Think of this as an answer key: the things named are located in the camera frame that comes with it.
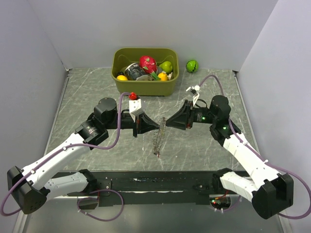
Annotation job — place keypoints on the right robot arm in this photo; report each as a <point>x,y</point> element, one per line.
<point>269,191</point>

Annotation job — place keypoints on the green pear toy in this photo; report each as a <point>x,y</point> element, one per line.
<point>166,66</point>

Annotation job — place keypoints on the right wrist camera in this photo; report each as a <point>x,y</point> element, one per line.
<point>194,90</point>

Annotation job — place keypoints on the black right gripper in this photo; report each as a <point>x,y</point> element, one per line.
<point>183,118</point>

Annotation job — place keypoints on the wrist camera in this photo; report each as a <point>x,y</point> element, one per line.
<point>194,90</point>
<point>136,107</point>

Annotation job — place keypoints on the green watermelon toy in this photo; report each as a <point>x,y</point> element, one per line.
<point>192,66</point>

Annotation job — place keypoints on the red dragon fruit toy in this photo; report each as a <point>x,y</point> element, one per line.
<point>148,64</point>

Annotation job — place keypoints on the yellow lemon toy right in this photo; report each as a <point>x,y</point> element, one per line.
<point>163,76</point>

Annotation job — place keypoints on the yellow lemon toy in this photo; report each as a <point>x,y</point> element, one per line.
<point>122,78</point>
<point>163,76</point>

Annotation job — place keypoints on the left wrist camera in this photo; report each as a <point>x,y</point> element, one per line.
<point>136,107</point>

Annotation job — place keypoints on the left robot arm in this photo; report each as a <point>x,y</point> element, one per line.
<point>35,184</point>

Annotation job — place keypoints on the olive green plastic bin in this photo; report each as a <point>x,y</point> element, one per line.
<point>154,87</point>

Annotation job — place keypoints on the yellow lemon toy left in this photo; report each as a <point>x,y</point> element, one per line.
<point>122,78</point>

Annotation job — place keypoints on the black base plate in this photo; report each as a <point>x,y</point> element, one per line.
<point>154,187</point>

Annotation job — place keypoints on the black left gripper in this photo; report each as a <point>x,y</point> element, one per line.
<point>143,124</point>

